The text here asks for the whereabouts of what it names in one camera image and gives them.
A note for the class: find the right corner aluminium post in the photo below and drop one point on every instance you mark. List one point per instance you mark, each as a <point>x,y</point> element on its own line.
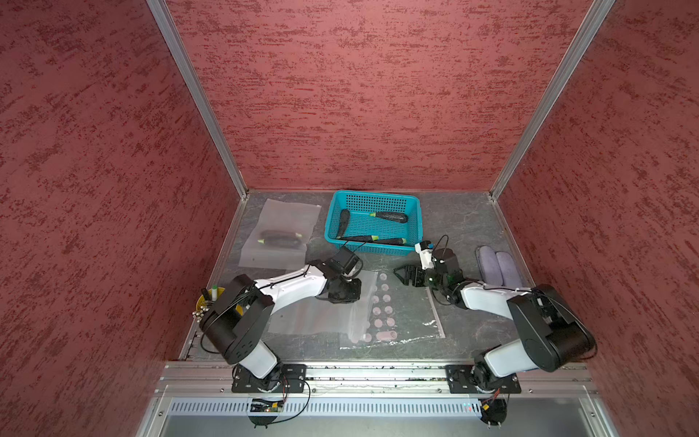
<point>586,32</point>

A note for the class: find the clear bag with white zipper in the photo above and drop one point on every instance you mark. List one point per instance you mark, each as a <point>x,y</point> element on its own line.
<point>416,317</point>

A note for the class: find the purple roller right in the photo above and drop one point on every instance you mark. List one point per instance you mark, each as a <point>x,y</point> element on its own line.
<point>510,276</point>

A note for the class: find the right black connector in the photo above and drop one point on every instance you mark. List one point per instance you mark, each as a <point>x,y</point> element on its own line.
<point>494,412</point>

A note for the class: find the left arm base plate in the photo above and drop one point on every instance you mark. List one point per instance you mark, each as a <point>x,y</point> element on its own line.
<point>285,378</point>

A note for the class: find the purple roller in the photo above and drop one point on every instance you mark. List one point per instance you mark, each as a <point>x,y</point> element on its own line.
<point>489,266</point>
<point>510,276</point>

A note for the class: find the pink dotted zip-top bag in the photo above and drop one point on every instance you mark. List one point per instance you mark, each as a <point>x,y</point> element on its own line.
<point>372,317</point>

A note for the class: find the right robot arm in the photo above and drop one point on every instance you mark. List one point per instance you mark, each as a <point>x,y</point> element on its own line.
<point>550,335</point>

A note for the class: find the purple roller left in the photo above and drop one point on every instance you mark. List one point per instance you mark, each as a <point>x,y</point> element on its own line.
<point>489,266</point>

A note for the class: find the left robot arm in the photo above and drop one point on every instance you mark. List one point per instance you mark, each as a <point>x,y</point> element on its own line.
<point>234,323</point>

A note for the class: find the aluminium front rail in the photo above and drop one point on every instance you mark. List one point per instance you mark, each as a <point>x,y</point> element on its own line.
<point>354,389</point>

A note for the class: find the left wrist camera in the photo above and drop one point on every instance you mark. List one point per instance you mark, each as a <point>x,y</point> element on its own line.
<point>346,263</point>

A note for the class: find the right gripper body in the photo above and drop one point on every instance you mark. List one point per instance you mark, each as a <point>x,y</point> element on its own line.
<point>430,278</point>

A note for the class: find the left circuit board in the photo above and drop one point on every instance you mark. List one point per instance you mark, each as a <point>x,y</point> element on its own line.
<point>258,405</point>

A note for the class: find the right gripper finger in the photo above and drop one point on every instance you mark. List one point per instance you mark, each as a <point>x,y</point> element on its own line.
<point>405,280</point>
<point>406,270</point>

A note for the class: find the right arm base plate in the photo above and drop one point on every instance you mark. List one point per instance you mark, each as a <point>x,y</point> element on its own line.
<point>476,379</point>

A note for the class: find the corner aluminium post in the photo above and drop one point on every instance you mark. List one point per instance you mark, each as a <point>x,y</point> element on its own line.
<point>175,44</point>
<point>586,32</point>

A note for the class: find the teal plastic basket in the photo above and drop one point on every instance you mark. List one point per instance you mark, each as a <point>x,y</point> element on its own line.
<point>361,204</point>

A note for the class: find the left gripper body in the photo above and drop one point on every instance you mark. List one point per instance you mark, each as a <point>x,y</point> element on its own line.
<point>347,291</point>

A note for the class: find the left corner aluminium post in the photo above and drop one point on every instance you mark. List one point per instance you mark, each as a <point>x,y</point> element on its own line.
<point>175,44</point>

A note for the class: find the clear zip-top bag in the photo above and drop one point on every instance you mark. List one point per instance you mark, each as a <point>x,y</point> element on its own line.
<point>312,316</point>
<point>280,216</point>

